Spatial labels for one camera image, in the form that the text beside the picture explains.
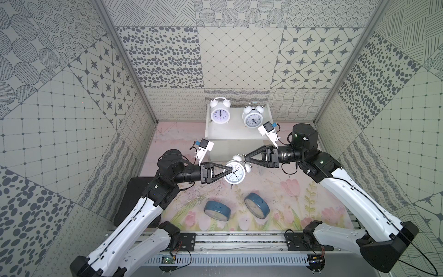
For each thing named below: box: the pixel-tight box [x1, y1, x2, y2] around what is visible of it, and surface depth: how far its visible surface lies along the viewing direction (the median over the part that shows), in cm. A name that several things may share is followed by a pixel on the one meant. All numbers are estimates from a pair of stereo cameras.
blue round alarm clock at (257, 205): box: [244, 192, 270, 220], surface depth 76 cm
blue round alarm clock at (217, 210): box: [203, 200, 232, 222], surface depth 76 cm
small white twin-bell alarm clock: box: [223, 153, 253, 185], surface depth 57 cm
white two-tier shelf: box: [205, 103, 274, 162], surface depth 74 cm
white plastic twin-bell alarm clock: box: [209, 96, 232, 125], surface depth 71 cm
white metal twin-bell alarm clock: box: [242, 102, 265, 129], surface depth 69 cm
